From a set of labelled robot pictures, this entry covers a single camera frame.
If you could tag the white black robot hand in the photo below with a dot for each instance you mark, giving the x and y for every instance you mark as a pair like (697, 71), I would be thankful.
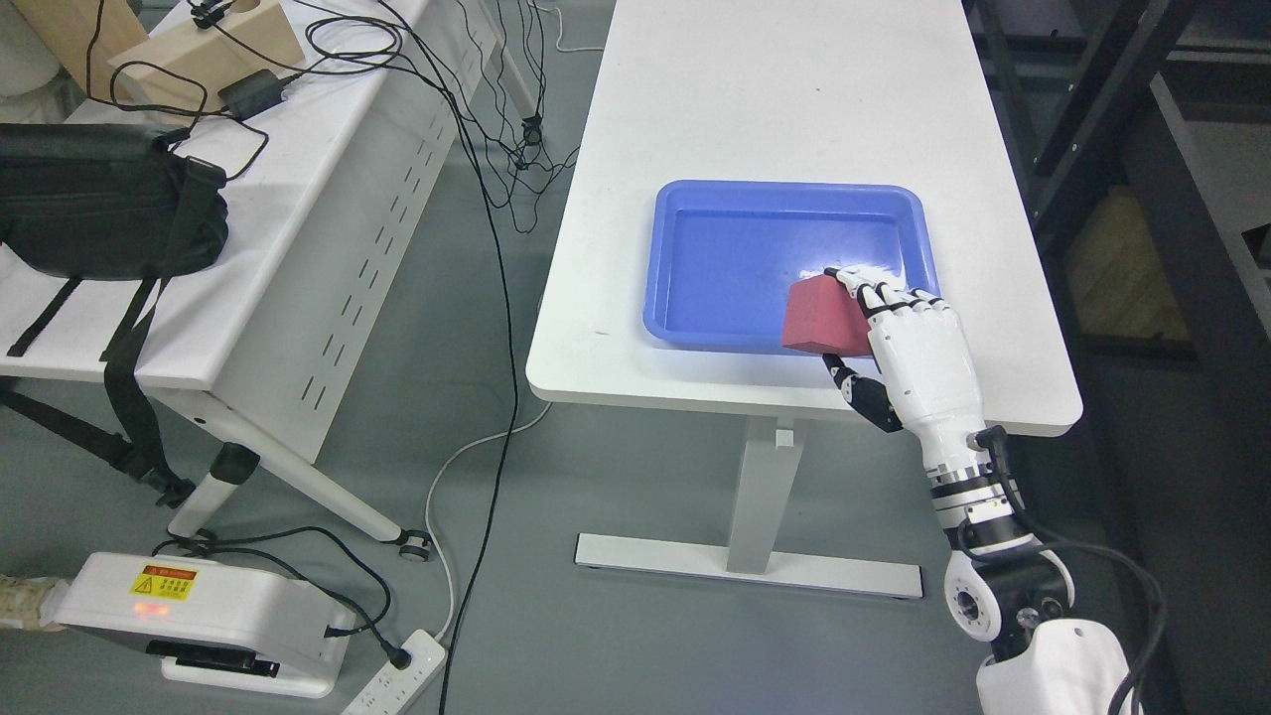
(928, 384)

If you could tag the pink foam block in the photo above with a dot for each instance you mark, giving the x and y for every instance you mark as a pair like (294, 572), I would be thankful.
(821, 317)

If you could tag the black shoulder bag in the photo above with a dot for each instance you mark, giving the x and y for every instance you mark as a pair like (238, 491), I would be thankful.
(111, 202)

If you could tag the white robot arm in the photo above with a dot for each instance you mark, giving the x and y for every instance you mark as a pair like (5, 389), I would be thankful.
(1004, 588)

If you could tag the blue plastic tray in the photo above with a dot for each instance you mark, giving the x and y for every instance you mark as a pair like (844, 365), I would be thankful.
(723, 254)

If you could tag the black metal right shelf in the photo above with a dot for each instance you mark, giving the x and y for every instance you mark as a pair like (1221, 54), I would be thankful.
(1138, 131)

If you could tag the white standing desk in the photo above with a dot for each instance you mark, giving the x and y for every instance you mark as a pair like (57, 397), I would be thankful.
(734, 147)

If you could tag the white power strip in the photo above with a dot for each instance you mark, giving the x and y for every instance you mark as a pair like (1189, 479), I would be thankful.
(392, 690)

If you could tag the white folding table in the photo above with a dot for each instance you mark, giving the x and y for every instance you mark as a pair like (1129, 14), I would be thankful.
(259, 348)

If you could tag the black power adapter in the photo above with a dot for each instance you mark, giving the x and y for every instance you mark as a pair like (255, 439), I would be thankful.
(251, 95)

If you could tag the white device with warning label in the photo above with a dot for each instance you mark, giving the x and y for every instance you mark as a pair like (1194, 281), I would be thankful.
(213, 624)

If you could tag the person's shoe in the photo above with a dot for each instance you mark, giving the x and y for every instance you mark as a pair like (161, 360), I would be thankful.
(30, 604)

